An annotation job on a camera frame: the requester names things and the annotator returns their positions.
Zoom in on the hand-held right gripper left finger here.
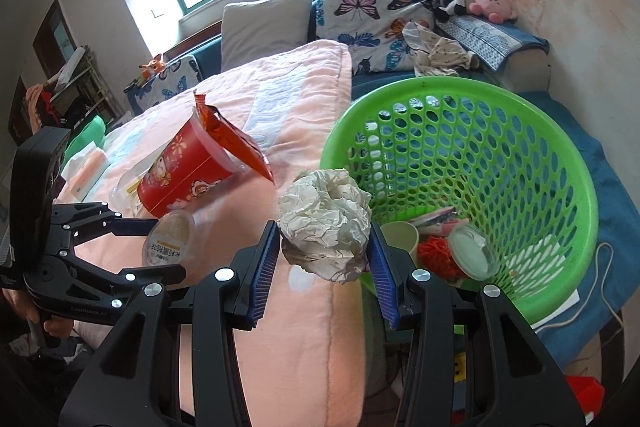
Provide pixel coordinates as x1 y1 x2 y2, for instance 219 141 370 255
59 219 281 427

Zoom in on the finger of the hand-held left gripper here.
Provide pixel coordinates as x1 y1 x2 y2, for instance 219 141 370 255
62 251 187 303
50 202 161 254

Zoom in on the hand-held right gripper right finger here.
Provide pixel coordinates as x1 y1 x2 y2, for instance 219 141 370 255
369 222 586 427

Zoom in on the small pudding cup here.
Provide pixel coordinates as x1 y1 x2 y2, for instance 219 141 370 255
142 209 197 268

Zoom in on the white paper cup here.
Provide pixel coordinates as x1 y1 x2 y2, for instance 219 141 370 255
380 221 420 265

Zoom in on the red yarn flower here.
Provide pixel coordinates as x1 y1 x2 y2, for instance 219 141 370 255
417 237 468 283

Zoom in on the pink striped wrapper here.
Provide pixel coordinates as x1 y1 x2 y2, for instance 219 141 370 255
410 206 471 235

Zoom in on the clear plastic lid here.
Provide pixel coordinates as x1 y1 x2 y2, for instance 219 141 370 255
447 224 498 280

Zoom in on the green plastic basket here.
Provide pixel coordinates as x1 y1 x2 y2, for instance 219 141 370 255
320 77 599 332

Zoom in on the person's left hand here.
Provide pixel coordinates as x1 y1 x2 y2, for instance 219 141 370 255
0 288 76 340

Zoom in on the clear yellow-label wrapper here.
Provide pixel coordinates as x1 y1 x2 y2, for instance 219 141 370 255
111 154 166 212

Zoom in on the pink tissue pack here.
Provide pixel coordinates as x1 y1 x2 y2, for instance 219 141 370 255
62 144 110 202

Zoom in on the green plastic bag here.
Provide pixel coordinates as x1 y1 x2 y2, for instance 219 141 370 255
65 114 107 158

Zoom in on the red instant noodle cup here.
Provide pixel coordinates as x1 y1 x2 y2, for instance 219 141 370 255
136 114 247 219

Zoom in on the orange garment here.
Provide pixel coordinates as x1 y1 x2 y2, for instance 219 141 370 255
25 84 51 128

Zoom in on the pink blanket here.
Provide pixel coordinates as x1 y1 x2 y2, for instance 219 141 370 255
55 39 371 427

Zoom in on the metal rack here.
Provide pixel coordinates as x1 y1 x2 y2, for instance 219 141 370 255
45 47 126 128

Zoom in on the orange snack bag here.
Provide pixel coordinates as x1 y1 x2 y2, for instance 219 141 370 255
194 92 275 185

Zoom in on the dark wooden door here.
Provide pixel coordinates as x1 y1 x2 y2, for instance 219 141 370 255
7 0 76 142

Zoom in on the small butterfly print pillow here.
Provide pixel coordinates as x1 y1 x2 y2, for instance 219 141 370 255
127 54 203 115

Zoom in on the orange fox plush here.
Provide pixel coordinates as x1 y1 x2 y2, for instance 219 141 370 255
139 53 166 80

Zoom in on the white paper sheet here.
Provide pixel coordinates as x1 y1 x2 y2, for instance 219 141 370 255
530 289 581 333

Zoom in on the blue sofa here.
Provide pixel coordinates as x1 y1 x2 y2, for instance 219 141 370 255
125 0 551 108

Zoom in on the white printed cloth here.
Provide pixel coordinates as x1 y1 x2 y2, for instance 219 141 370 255
402 21 481 78

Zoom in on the red appliance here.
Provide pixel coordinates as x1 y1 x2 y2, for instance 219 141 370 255
565 374 606 418

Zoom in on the grey pillow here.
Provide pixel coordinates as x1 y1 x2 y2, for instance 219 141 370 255
220 0 313 72

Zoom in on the blue sheet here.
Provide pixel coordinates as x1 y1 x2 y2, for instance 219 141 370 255
520 92 640 373

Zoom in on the large butterfly print pillow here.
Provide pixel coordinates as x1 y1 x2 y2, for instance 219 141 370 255
314 0 436 75

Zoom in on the blue patterned towel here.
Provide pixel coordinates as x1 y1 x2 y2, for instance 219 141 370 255
435 13 551 70

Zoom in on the pink plush toy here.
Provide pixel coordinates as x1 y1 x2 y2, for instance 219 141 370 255
469 0 519 25

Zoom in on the white cable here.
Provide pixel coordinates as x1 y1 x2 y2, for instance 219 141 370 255
530 242 626 333

